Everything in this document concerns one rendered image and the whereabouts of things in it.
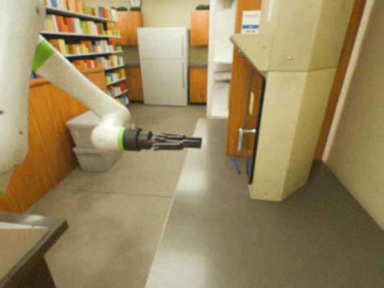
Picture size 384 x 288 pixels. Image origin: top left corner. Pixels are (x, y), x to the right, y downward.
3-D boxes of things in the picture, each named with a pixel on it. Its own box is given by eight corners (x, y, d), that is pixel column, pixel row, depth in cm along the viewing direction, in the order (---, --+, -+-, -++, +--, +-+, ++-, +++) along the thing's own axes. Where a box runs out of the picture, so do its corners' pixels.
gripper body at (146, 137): (136, 135, 81) (161, 136, 80) (143, 127, 89) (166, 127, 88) (138, 153, 84) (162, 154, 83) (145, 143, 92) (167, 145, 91)
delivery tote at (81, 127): (124, 132, 318) (121, 110, 304) (104, 150, 264) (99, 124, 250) (97, 131, 323) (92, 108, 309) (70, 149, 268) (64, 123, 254)
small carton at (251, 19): (257, 34, 71) (259, 12, 69) (258, 33, 67) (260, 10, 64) (241, 34, 72) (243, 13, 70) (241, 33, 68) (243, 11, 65)
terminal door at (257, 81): (243, 151, 112) (253, 68, 95) (250, 186, 84) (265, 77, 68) (242, 151, 112) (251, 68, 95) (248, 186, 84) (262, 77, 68)
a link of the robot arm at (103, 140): (92, 156, 89) (81, 137, 81) (104, 134, 97) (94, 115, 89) (126, 158, 88) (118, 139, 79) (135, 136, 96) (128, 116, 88)
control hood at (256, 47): (254, 62, 95) (257, 36, 91) (268, 71, 66) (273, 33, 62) (227, 62, 96) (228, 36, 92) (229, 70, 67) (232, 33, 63)
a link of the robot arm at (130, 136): (132, 146, 94) (124, 156, 85) (129, 120, 89) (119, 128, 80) (147, 147, 93) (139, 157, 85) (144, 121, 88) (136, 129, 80)
